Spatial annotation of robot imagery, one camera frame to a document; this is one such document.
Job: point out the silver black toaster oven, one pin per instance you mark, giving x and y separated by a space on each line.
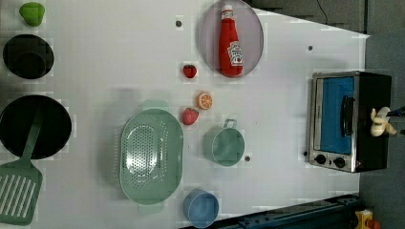
340 127

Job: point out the large black bowl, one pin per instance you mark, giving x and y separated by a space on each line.
16 122

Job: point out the small black bowl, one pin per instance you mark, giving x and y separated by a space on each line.
28 56

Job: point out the green cup with handle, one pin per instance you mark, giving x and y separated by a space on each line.
224 146

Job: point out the peeled toy banana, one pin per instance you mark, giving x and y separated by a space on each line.
381 124

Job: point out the orange slice toy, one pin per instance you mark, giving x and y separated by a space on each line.
204 101

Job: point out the small red strawberry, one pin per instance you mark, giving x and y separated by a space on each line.
189 71

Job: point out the blue metal frame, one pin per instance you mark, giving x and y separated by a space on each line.
329 213

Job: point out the grey round plate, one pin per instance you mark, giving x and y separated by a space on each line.
249 29

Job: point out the blue cup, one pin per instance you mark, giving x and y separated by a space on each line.
200 208

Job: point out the green perforated colander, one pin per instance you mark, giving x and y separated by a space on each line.
150 167

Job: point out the large pink-red strawberry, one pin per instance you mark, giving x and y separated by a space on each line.
189 116

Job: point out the yellow red object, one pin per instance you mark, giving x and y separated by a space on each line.
366 220

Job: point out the red ketchup bottle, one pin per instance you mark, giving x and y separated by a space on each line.
230 51

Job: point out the green slotted spatula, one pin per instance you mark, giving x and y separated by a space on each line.
21 182

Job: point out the green toy pepper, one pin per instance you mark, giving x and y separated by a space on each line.
32 13

